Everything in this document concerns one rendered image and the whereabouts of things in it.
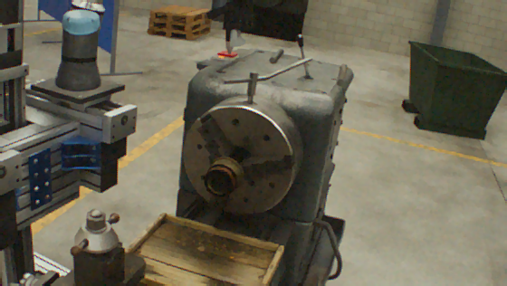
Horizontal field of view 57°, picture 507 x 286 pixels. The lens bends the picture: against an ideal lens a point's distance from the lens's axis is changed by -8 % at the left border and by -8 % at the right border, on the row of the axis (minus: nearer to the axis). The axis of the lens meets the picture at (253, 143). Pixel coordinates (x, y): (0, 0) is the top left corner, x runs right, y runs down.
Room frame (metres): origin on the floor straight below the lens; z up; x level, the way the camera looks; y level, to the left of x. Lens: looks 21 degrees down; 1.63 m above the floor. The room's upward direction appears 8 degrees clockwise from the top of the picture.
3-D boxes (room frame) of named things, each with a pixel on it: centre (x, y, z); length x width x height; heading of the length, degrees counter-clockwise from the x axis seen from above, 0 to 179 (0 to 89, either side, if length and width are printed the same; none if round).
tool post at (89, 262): (0.74, 0.24, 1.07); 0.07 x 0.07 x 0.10; 76
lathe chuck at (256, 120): (1.31, 0.03, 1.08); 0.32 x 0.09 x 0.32; 76
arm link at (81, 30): (1.52, 0.59, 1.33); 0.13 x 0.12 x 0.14; 17
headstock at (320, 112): (1.71, -0.05, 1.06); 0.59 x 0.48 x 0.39; 166
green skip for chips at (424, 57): (5.85, -2.27, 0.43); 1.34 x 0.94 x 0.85; 179
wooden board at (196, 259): (1.06, 0.09, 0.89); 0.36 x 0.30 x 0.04; 76
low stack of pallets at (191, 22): (9.33, 1.64, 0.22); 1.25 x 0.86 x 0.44; 170
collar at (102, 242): (0.73, 0.25, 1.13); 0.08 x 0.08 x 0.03
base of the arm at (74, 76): (1.51, 0.59, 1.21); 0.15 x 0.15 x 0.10
